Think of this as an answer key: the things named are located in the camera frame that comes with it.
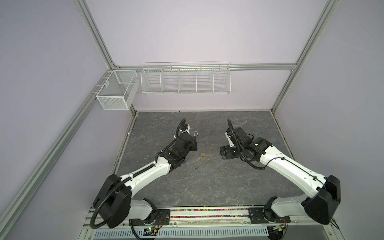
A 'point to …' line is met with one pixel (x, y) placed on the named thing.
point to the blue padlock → (184, 161)
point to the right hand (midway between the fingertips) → (227, 152)
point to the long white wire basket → (189, 77)
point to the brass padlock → (203, 154)
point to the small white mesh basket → (118, 91)
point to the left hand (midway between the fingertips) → (194, 139)
